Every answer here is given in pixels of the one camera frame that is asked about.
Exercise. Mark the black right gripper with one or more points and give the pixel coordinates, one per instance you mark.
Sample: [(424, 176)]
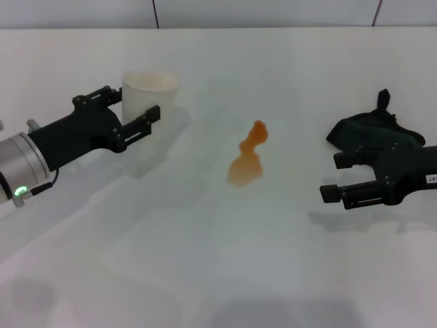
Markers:
[(403, 171)]

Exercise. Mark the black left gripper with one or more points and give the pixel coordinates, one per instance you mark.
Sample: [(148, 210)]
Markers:
[(78, 133)]

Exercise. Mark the white paper cup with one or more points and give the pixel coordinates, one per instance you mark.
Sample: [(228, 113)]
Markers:
[(147, 95)]

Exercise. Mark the dark blue rag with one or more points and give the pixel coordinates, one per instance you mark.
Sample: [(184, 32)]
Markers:
[(358, 133)]

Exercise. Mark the brown water stain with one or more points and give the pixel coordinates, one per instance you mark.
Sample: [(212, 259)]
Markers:
[(244, 167)]

